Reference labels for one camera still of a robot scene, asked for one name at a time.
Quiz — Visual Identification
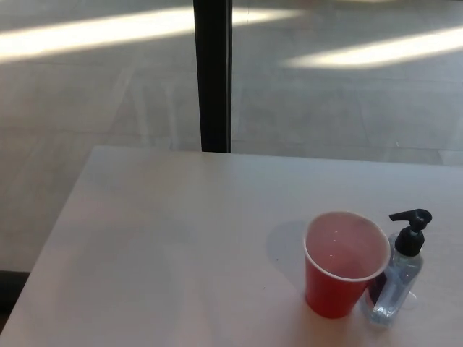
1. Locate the red plastic cup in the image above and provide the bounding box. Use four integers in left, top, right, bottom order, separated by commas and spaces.
302, 210, 392, 320

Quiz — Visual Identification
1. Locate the clear soap bottle black pump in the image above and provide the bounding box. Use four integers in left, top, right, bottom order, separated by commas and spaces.
365, 208, 433, 323

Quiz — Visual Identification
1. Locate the black window frame post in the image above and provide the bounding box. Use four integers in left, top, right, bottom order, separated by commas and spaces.
192, 0, 233, 153

